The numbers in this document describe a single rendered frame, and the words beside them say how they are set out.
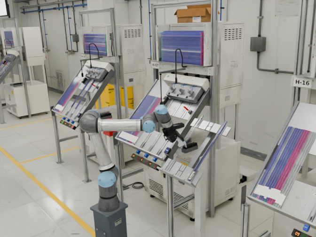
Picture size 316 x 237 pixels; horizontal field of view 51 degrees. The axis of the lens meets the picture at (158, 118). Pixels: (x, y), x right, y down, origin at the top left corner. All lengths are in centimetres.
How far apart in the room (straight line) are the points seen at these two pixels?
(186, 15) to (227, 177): 158
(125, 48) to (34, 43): 325
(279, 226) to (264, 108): 206
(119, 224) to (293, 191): 113
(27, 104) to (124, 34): 348
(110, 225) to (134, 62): 225
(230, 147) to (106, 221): 142
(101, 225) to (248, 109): 267
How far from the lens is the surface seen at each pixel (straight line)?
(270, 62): 413
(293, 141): 217
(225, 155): 313
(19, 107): 693
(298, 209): 199
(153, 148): 271
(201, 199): 252
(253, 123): 439
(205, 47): 266
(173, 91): 290
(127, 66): 397
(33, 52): 690
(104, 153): 229
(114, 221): 231
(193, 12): 324
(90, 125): 209
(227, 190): 333
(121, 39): 391
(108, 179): 220
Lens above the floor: 174
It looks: 16 degrees down
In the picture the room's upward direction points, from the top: 2 degrees counter-clockwise
